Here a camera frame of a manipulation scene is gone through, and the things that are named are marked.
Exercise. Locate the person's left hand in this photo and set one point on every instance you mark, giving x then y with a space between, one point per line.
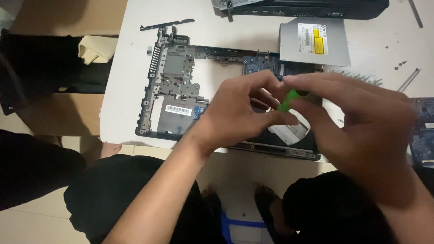
227 115

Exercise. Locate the person's right hand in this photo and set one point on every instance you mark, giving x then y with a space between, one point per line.
366 128

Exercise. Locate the green screwdriver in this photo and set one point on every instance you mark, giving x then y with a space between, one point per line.
288 101

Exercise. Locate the toothed grey metal strip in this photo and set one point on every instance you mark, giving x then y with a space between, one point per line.
359 77

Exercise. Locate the blue circuit board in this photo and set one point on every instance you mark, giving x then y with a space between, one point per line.
423 145

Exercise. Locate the person's right leg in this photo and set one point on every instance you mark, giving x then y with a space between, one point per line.
325 210

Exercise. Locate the person's left foot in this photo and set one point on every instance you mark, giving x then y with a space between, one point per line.
213 206

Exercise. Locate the person's foot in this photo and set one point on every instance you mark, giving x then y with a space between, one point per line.
269 210
213 206

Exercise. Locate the silver optical disc drive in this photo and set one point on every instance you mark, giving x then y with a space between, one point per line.
298 44

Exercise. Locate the small grey clip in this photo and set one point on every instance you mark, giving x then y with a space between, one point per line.
149 51

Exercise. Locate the person's right foot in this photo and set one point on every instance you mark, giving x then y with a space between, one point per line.
269 210

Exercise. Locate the blue tape strip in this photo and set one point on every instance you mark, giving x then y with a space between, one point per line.
237 223

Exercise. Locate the black plastic strip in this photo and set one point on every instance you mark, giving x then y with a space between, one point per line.
166 24

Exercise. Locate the grey metal rod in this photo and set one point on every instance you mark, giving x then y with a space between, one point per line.
415 13

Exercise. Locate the person's left leg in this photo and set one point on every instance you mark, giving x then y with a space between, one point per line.
115 193

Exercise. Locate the cream cloth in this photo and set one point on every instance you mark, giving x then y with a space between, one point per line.
98 49

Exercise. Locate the black bag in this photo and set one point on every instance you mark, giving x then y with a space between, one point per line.
40 67

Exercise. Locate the black laptop base frame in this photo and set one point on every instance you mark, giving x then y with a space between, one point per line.
176 84

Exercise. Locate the silver metal bracket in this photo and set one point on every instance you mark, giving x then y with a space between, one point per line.
409 80

